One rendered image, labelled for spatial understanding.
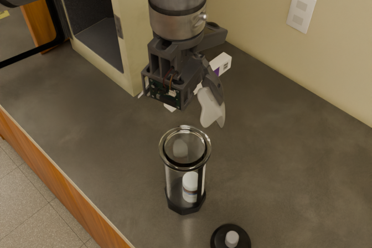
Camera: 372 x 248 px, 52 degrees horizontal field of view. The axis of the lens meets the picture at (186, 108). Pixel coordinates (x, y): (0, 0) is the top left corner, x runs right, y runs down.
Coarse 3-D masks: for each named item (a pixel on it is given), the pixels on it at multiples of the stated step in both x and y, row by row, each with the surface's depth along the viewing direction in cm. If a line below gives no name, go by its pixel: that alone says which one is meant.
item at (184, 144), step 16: (176, 128) 80; (192, 128) 80; (160, 144) 78; (176, 144) 84; (192, 144) 84; (208, 144) 78; (176, 160) 89; (192, 160) 89; (176, 176) 79; (192, 176) 79; (176, 192) 84; (192, 192) 84
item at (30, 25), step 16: (0, 16) 106; (16, 16) 109; (32, 16) 112; (48, 16) 115; (0, 32) 109; (16, 32) 112; (32, 32) 116; (48, 32) 119; (0, 48) 113; (16, 48) 116; (32, 48) 119
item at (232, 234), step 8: (232, 224) 88; (216, 232) 86; (224, 232) 86; (232, 232) 82; (240, 232) 86; (216, 240) 84; (224, 240) 84; (232, 240) 81; (240, 240) 84; (248, 240) 85
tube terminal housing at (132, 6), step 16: (112, 0) 91; (128, 0) 92; (144, 0) 96; (128, 16) 95; (144, 16) 100; (128, 32) 98; (144, 32) 103; (80, 48) 125; (128, 48) 102; (144, 48) 107; (96, 64) 123; (128, 64) 106; (144, 64) 111; (128, 80) 112
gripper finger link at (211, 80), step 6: (210, 66) 58; (204, 72) 58; (210, 72) 58; (204, 78) 58; (210, 78) 58; (216, 78) 59; (204, 84) 60; (210, 84) 59; (216, 84) 59; (216, 90) 60; (222, 90) 60; (216, 96) 60; (222, 96) 61; (222, 102) 62
